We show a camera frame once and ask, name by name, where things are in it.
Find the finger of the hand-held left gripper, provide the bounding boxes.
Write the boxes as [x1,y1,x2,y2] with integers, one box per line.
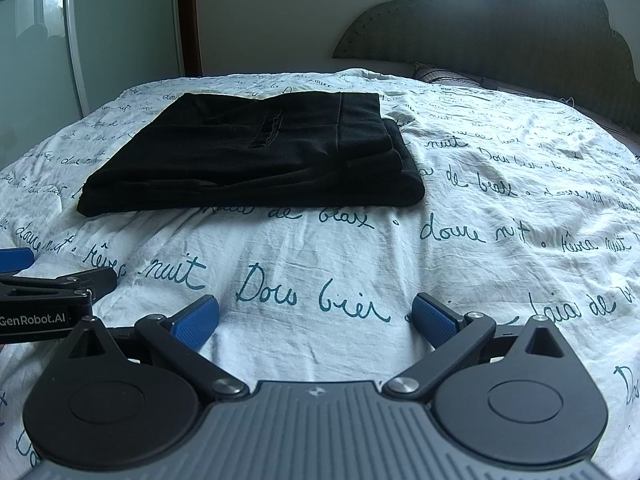
[0,267,119,298]
[0,248,35,276]

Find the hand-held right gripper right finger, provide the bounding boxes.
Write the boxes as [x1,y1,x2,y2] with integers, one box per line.
[382,292,576,404]

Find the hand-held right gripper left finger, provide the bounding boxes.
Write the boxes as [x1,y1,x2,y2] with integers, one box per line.
[50,294,251,403]

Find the black pants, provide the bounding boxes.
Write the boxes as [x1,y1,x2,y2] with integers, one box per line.
[76,91,426,219]

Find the white script-printed blanket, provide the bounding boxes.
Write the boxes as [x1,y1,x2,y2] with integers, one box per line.
[0,67,640,480]

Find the striped pillow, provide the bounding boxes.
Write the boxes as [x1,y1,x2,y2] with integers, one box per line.
[412,61,628,131]

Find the glass sliding wardrobe door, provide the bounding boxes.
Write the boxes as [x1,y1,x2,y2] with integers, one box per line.
[0,0,187,158]

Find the olive padded headboard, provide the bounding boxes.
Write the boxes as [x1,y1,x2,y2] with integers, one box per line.
[332,0,640,134]

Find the brown wooden door frame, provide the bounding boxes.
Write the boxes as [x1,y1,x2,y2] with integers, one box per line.
[176,0,204,77]

